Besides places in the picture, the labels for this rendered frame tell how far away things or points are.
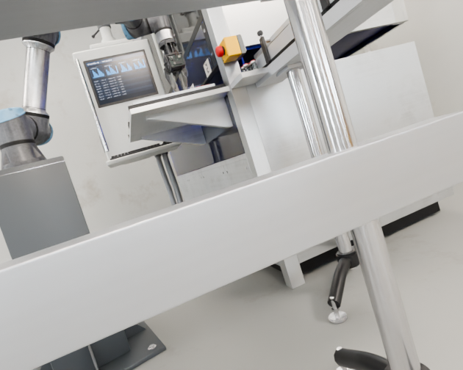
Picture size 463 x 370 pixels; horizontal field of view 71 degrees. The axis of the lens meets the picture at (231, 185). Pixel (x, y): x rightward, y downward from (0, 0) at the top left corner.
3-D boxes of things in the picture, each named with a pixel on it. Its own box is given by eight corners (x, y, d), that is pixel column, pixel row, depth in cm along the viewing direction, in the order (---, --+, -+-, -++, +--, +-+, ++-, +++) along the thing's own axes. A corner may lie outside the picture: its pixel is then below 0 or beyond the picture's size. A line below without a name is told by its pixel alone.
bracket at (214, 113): (231, 127, 142) (222, 98, 141) (233, 125, 139) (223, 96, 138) (155, 147, 132) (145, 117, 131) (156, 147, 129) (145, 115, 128)
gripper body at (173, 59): (168, 69, 129) (159, 40, 129) (166, 76, 138) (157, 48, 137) (187, 65, 132) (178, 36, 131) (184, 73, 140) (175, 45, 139)
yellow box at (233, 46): (239, 59, 128) (234, 42, 128) (246, 52, 121) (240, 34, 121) (223, 64, 126) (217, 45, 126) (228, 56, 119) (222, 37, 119)
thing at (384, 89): (278, 201, 361) (256, 125, 355) (458, 210, 165) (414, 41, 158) (195, 232, 331) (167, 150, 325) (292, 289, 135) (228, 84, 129)
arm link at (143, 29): (115, 13, 126) (142, 5, 126) (123, 26, 137) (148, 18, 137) (121, 33, 126) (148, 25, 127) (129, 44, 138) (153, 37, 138)
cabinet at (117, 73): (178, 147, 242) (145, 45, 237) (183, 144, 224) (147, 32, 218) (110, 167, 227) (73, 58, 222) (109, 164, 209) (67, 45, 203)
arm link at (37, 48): (4, 142, 127) (14, 1, 124) (26, 145, 141) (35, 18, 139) (35, 146, 127) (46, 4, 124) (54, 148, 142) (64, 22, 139)
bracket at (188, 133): (205, 143, 190) (198, 122, 189) (206, 142, 187) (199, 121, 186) (148, 160, 180) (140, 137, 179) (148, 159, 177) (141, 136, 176)
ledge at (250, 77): (262, 81, 133) (261, 76, 132) (275, 70, 120) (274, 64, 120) (231, 89, 128) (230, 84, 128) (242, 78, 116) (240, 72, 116)
